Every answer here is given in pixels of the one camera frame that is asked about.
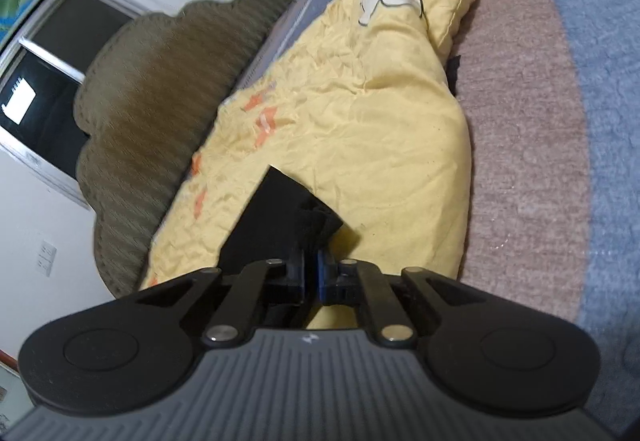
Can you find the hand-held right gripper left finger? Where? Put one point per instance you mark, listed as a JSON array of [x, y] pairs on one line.
[[298, 271]]

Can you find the yellow floral quilt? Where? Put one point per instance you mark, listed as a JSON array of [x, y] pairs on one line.
[[375, 131]]

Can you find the olive ribbed cloud-shaped headboard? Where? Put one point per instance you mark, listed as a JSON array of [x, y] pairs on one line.
[[150, 136]]

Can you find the blue and brown striped bedsheet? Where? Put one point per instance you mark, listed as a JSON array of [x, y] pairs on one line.
[[525, 146]]

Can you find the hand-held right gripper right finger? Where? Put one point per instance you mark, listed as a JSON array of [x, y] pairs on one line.
[[325, 278]]

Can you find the white wall socket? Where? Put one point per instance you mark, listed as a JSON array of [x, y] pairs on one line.
[[46, 258]]

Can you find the black pants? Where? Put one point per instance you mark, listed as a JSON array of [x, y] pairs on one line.
[[270, 216]]

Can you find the white framed window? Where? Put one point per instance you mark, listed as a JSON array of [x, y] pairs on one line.
[[55, 86]]

